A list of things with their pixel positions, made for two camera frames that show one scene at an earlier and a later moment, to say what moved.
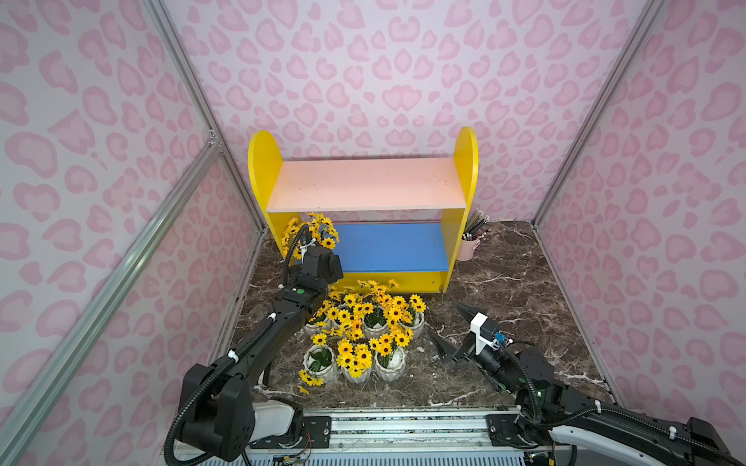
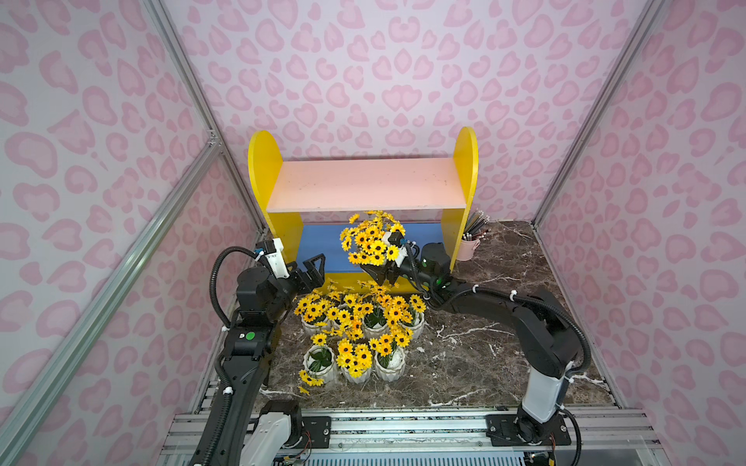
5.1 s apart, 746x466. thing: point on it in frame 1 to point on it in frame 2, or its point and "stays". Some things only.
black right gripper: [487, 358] to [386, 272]
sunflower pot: [298, 234] to [363, 239]
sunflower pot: [414, 315] stays
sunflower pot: [320, 364] stays
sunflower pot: [389, 355] stays
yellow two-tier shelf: [398, 219] stays
